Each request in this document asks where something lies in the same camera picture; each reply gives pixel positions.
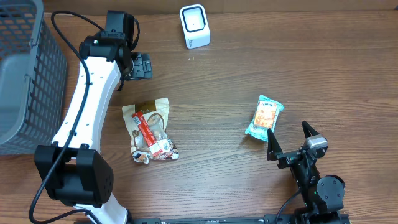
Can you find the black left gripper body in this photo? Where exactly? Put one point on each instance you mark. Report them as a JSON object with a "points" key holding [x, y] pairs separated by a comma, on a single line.
{"points": [[142, 66]]}

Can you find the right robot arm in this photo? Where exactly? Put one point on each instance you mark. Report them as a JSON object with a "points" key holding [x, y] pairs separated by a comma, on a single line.
{"points": [[322, 196]]}

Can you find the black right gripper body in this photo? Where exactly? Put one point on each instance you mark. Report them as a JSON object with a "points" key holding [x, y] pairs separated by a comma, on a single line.
{"points": [[292, 157]]}

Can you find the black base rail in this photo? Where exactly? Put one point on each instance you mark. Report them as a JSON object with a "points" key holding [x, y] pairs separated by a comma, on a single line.
{"points": [[214, 221]]}

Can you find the grey plastic mesh basket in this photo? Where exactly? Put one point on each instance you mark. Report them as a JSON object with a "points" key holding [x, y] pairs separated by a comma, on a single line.
{"points": [[33, 78]]}

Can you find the teal tissue pack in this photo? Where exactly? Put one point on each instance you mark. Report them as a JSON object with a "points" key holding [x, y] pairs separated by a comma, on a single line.
{"points": [[265, 118]]}

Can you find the white barcode scanner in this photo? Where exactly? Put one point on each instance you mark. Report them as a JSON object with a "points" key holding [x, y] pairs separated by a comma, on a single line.
{"points": [[195, 26]]}

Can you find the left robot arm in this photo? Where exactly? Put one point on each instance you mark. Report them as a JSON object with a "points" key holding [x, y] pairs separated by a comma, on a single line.
{"points": [[71, 166]]}

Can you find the red snack bar wrapper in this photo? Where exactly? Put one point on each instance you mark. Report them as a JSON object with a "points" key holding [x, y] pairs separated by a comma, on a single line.
{"points": [[154, 147]]}

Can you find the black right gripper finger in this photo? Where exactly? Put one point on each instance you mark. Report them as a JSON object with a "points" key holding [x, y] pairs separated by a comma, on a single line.
{"points": [[273, 149], [308, 130]]}

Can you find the brown nut snack pouch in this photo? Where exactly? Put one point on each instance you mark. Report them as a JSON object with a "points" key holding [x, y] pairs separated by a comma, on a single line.
{"points": [[156, 114]]}

